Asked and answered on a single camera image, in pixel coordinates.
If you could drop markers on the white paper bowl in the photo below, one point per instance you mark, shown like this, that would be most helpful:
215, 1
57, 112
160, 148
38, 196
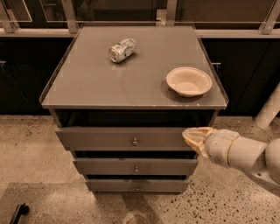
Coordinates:
188, 81

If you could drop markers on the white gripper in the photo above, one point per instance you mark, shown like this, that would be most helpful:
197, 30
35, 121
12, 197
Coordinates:
218, 145

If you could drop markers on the grey drawer cabinet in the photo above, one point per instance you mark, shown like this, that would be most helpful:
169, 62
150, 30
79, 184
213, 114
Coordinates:
89, 90

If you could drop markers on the grey top drawer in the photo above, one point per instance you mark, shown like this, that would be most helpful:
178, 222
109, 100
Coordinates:
122, 139

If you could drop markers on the grey bottom drawer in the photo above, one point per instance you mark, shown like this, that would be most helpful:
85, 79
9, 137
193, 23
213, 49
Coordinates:
136, 185

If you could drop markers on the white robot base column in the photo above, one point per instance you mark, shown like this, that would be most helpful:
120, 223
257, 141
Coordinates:
269, 110

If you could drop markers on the crushed silver soda can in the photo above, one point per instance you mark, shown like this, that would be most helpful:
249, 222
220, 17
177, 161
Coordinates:
122, 50

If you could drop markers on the grey drawer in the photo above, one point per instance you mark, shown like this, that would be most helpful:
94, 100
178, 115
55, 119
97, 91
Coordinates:
136, 185
135, 166
122, 139

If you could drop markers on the metal railing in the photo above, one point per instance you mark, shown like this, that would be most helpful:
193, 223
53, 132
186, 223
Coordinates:
221, 19

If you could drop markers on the grey middle drawer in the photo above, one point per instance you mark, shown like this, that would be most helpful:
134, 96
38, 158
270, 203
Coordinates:
135, 166

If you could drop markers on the black object on floor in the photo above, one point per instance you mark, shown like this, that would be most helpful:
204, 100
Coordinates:
21, 209

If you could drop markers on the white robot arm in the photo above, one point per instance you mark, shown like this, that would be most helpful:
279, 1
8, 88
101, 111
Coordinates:
259, 161

